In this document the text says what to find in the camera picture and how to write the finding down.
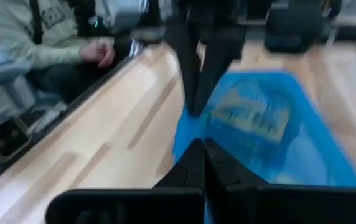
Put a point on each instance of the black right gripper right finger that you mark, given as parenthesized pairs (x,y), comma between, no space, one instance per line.
(274,205)

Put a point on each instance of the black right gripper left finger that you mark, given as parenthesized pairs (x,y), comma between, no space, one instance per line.
(134,207)

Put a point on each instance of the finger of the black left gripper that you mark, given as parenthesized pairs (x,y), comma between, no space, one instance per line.
(218,56)
(189,62)

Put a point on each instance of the blue plastic pencil box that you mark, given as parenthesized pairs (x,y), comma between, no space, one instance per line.
(305,149)

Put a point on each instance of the yellow crayon box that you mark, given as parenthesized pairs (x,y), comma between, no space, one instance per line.
(249,115)

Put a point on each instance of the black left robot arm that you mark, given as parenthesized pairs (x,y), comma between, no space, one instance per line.
(293,31)

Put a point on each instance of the person's hand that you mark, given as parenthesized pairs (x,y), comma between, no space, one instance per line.
(98,53)

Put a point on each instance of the dark square box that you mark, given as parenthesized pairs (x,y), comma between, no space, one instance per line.
(5,138)

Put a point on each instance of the person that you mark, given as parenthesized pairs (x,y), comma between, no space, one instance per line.
(41,40)

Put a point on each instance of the grey office chair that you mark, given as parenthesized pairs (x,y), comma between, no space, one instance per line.
(7,77)

